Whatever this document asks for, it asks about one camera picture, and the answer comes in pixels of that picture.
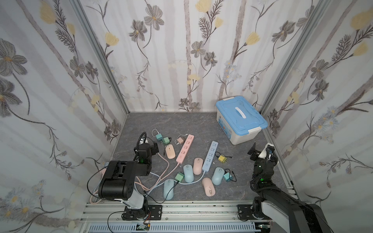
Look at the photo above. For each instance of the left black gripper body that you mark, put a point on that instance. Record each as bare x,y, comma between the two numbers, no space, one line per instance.
145,148

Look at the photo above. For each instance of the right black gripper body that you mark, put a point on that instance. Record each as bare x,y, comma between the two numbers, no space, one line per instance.
256,153

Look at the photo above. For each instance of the teal USB charger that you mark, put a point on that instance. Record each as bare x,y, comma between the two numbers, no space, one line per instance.
159,137

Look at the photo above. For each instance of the pink power strip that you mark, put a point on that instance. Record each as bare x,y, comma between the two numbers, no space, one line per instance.
185,148

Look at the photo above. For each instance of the yellow charger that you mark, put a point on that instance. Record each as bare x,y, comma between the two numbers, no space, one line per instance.
222,159

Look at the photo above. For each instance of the blue power strip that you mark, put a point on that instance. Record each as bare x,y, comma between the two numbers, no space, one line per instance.
210,156

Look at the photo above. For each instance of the pink mouse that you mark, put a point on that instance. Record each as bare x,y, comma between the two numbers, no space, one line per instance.
197,166
208,187
170,152

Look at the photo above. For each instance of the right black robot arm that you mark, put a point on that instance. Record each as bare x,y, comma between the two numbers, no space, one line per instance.
293,215

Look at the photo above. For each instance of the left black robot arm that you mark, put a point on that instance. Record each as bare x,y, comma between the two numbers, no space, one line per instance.
118,182

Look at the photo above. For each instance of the blue mouse front left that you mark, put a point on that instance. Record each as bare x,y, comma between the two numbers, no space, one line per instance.
168,189

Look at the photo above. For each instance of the blue mouse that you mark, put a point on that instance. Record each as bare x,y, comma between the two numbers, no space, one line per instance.
188,172
168,189
218,176

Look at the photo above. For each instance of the blue mouse right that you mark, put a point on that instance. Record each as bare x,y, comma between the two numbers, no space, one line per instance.
218,176

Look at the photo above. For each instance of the blue mouse middle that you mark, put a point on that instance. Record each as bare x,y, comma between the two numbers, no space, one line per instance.
188,172

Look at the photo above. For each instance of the pink mouse front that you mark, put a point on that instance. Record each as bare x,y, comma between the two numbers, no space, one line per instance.
208,187

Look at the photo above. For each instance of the light green loose charger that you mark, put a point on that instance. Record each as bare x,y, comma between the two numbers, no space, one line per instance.
179,177

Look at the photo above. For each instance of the blue lid storage box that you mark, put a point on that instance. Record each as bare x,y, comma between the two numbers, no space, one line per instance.
239,120

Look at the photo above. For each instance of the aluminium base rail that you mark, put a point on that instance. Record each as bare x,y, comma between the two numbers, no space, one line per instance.
184,217

